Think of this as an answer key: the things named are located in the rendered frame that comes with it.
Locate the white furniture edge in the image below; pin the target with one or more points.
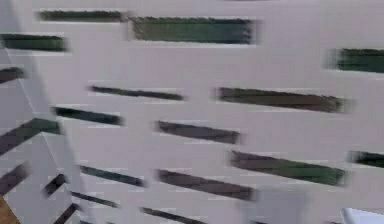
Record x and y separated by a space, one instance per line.
365 217

